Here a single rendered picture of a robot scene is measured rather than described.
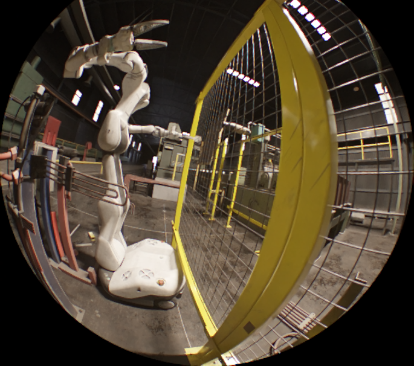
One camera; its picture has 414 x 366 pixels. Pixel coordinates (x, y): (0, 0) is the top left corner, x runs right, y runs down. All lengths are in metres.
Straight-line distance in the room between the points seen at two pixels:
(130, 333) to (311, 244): 1.05
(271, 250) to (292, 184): 0.12
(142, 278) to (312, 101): 0.98
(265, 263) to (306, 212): 0.12
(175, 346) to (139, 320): 0.28
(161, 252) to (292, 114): 1.17
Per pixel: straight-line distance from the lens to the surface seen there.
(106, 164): 0.85
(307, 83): 0.27
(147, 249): 1.18
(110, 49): 0.55
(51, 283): 0.87
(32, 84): 9.07
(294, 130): 0.25
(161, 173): 4.70
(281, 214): 0.24
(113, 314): 1.15
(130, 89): 0.94
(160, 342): 1.06
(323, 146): 0.21
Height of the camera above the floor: 1.03
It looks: 6 degrees up
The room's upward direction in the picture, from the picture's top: 10 degrees clockwise
